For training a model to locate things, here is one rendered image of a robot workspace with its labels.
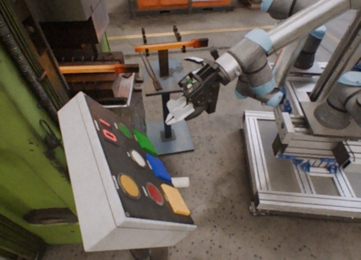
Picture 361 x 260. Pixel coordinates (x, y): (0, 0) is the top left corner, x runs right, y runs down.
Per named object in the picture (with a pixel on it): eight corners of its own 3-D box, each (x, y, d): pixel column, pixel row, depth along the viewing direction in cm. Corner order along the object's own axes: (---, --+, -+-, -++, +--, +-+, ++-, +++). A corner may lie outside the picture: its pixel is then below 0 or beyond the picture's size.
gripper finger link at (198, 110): (178, 112, 62) (200, 92, 61) (180, 114, 64) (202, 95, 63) (185, 122, 59) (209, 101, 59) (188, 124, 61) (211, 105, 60)
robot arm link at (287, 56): (335, -3, 84) (277, 107, 103) (307, -8, 89) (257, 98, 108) (337, -13, 75) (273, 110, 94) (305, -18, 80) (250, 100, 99)
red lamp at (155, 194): (162, 187, 48) (161, 178, 45) (162, 208, 45) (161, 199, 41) (149, 188, 48) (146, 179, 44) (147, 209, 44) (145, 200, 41)
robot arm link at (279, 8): (296, 47, 130) (290, 13, 83) (272, 40, 136) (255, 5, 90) (306, 27, 126) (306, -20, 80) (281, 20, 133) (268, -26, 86)
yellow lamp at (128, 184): (140, 179, 41) (137, 167, 38) (138, 203, 38) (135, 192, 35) (124, 180, 41) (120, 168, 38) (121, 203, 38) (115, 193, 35)
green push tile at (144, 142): (149, 138, 70) (135, 128, 63) (158, 154, 65) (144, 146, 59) (145, 141, 70) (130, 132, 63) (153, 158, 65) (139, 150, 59)
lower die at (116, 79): (122, 74, 106) (118, 59, 99) (115, 100, 92) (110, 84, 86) (36, 77, 104) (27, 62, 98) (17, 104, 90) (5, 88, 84)
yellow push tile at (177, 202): (176, 188, 58) (163, 183, 51) (190, 213, 53) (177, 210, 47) (171, 192, 58) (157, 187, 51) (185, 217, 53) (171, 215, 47)
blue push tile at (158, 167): (161, 160, 64) (147, 152, 57) (172, 181, 59) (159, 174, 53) (157, 164, 64) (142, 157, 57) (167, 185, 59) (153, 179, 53)
